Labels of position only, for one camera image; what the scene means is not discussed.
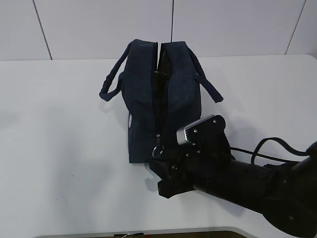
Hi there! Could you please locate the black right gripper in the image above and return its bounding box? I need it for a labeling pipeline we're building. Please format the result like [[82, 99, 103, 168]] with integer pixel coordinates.
[[148, 146, 235, 199]]

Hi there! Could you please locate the navy blue lunch bag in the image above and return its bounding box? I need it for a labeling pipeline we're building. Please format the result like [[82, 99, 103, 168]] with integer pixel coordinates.
[[99, 39, 223, 164]]

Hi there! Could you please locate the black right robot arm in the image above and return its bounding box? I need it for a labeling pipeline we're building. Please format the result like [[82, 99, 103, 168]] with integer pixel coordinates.
[[149, 143, 317, 238]]

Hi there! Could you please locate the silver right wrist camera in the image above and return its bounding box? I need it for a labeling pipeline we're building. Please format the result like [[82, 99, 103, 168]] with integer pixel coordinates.
[[176, 115, 226, 145]]

